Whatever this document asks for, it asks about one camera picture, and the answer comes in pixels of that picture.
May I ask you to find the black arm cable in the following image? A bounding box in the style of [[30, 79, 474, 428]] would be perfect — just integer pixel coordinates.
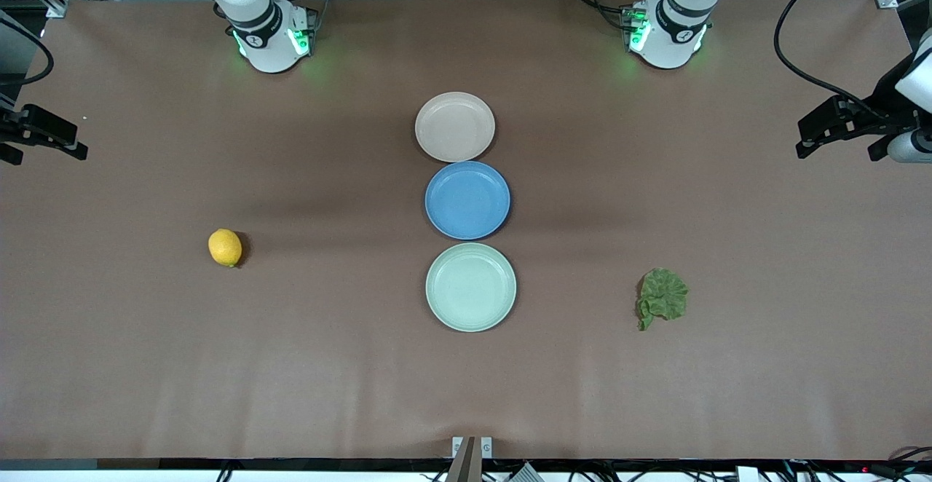
[[773, 0, 898, 117], [0, 15, 56, 91]]

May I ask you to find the yellow lemon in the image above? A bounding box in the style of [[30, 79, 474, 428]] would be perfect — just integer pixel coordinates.
[[208, 229, 243, 268]]

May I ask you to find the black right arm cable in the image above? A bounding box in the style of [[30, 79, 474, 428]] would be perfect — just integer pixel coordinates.
[[0, 15, 56, 91]]

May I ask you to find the green lettuce leaf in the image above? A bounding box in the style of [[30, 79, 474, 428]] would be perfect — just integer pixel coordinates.
[[636, 268, 690, 331]]

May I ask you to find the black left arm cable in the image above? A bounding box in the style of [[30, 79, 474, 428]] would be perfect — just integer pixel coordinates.
[[773, 0, 898, 117]]

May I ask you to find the blue round plate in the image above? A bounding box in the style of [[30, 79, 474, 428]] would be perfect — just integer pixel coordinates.
[[424, 161, 512, 241]]

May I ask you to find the aluminium camera post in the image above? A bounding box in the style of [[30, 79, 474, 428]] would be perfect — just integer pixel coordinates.
[[446, 436, 494, 482]]

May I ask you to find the pale green round plate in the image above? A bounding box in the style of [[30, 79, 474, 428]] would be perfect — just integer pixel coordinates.
[[425, 242, 518, 333]]

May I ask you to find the beige round plate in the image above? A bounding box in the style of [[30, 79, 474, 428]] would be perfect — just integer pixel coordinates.
[[414, 92, 497, 163]]

